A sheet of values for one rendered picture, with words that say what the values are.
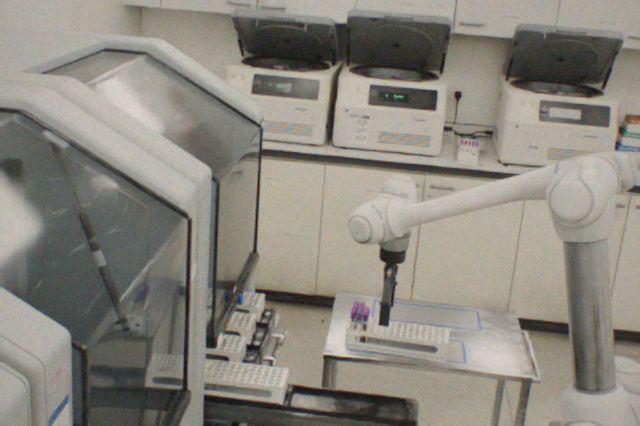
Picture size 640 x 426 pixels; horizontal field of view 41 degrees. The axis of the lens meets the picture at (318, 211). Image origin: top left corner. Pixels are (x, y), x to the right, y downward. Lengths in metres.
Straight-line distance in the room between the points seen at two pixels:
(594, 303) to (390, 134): 2.46
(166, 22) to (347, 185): 1.47
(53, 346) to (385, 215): 1.21
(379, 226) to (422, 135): 2.21
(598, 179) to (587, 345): 0.40
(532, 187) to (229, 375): 0.92
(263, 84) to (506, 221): 1.42
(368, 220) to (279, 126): 2.27
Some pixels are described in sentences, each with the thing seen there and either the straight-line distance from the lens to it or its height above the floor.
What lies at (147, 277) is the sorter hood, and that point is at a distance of 1.54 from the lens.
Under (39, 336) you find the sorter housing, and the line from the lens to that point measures 1.22.
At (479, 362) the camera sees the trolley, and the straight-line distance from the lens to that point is 2.59.
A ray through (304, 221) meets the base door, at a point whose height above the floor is 0.50.
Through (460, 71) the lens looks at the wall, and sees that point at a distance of 4.97.
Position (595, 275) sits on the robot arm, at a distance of 2.09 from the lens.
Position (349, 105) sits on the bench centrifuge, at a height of 1.13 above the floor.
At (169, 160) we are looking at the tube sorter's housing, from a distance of 1.94.
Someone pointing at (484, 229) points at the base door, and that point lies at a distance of 4.54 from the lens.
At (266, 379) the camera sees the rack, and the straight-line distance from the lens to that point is 2.30.
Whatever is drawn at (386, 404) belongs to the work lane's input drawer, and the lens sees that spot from 2.35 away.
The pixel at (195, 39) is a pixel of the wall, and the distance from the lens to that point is 5.10.
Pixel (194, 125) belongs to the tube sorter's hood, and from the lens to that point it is 2.30.
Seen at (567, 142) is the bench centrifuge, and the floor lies 1.05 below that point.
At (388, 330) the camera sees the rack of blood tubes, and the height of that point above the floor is 0.88.
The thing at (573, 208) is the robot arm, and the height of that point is 1.44.
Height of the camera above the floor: 2.00
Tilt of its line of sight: 19 degrees down
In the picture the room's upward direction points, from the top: 4 degrees clockwise
